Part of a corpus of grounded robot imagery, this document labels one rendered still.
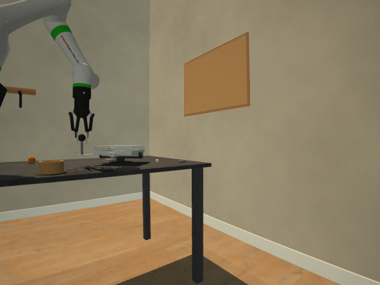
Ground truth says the orange tape roll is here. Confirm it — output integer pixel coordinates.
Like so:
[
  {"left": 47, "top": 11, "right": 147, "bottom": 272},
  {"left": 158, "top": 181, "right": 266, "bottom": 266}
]
[{"left": 38, "top": 160, "right": 64, "bottom": 175}]

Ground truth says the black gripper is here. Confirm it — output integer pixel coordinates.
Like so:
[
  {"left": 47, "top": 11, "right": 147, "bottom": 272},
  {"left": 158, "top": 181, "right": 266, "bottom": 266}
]
[{"left": 68, "top": 97, "right": 94, "bottom": 144}]

